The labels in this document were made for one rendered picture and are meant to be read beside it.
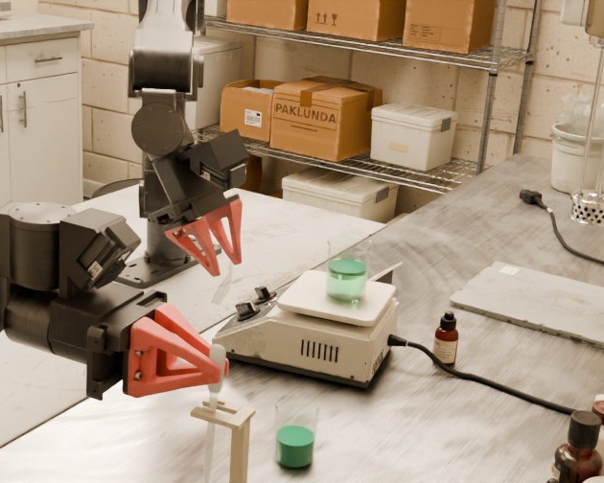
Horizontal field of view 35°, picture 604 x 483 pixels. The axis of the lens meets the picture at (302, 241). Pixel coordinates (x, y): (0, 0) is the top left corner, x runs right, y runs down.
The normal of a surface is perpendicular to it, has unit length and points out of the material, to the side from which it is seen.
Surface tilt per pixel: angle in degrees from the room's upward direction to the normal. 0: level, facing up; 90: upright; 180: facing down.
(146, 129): 75
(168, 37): 23
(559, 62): 90
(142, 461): 0
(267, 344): 90
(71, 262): 89
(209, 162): 102
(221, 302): 0
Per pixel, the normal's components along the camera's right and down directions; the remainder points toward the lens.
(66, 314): -0.40, 0.28
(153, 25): 0.09, -0.72
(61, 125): 0.86, 0.22
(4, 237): -0.17, 0.33
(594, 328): 0.07, -0.94
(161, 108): 0.10, 0.10
